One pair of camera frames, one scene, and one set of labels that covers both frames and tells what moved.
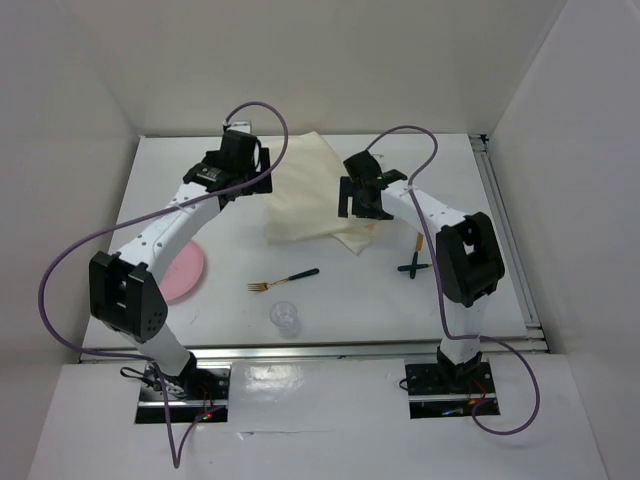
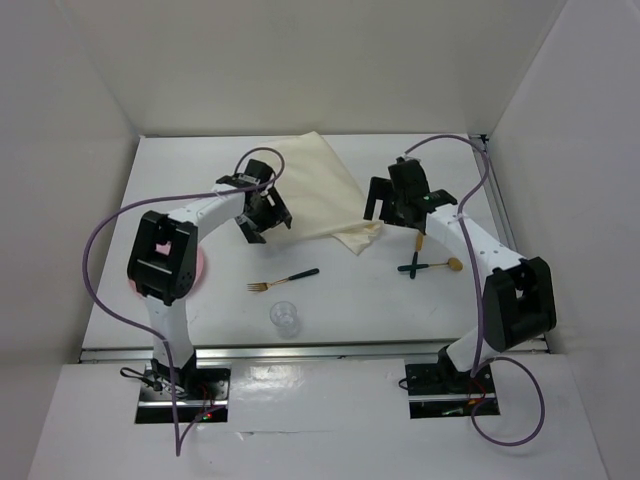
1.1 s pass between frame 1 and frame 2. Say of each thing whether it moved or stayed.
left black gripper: moved
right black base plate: stayed
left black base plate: stayed
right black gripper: moved
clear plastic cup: stayed
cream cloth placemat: stayed
